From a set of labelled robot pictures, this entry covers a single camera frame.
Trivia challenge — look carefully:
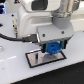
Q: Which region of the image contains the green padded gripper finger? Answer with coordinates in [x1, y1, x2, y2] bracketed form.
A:
[41, 44, 46, 52]
[62, 39, 68, 49]

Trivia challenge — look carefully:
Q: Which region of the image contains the black cable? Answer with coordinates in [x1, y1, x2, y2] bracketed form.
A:
[0, 32, 38, 44]

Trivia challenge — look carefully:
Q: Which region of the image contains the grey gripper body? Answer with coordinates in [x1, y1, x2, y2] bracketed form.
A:
[35, 20, 75, 46]

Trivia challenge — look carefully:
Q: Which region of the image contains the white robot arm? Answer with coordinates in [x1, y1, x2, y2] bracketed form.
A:
[17, 0, 81, 52]

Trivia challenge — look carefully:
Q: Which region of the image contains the black framed peg base plate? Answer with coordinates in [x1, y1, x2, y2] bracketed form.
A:
[26, 49, 66, 68]

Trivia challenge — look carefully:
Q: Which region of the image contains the blue gear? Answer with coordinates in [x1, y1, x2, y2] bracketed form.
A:
[46, 42, 62, 54]

